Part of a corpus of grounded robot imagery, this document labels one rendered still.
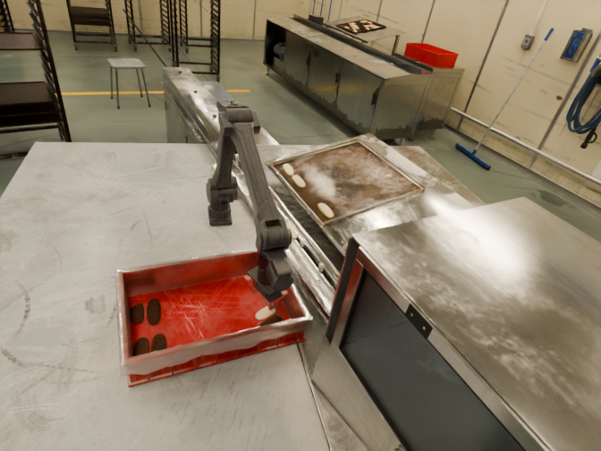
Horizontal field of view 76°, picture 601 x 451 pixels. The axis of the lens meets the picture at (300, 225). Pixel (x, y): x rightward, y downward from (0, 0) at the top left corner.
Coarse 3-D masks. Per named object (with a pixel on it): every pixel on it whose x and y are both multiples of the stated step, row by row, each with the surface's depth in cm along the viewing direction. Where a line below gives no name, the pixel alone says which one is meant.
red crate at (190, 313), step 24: (192, 288) 120; (216, 288) 121; (240, 288) 123; (144, 312) 110; (168, 312) 111; (192, 312) 112; (216, 312) 114; (240, 312) 115; (144, 336) 104; (168, 336) 105; (192, 336) 106; (288, 336) 106; (192, 360) 96; (216, 360) 99
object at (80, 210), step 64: (64, 192) 152; (128, 192) 158; (192, 192) 165; (0, 256) 121; (64, 256) 124; (128, 256) 128; (192, 256) 132; (0, 320) 102; (64, 320) 105; (0, 384) 89; (64, 384) 91; (192, 384) 95; (256, 384) 97; (0, 448) 78; (64, 448) 80; (128, 448) 81; (192, 448) 83; (256, 448) 85; (320, 448) 87
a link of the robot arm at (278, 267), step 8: (256, 240) 100; (280, 248) 101; (272, 256) 98; (280, 256) 98; (272, 264) 97; (280, 264) 96; (272, 272) 97; (280, 272) 95; (288, 272) 95; (272, 280) 96; (280, 280) 96; (288, 280) 97; (280, 288) 98
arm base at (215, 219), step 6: (210, 204) 148; (216, 204) 146; (222, 204) 146; (228, 204) 149; (210, 210) 148; (216, 210) 147; (222, 210) 148; (228, 210) 149; (210, 216) 149; (216, 216) 148; (222, 216) 148; (228, 216) 151; (210, 222) 147; (216, 222) 147; (222, 222) 148; (228, 222) 148
